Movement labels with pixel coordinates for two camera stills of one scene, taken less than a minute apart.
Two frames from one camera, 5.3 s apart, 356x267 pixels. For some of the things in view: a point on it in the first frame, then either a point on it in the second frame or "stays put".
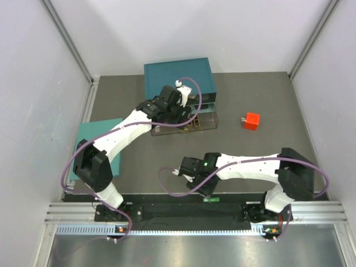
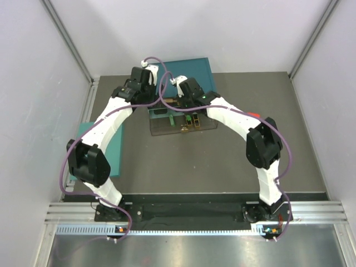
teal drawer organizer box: (195, 74) stays put
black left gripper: (179, 118) → (153, 88)
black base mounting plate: (191, 212) stays put
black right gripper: (208, 192) → (180, 100)
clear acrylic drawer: (199, 122) stays put
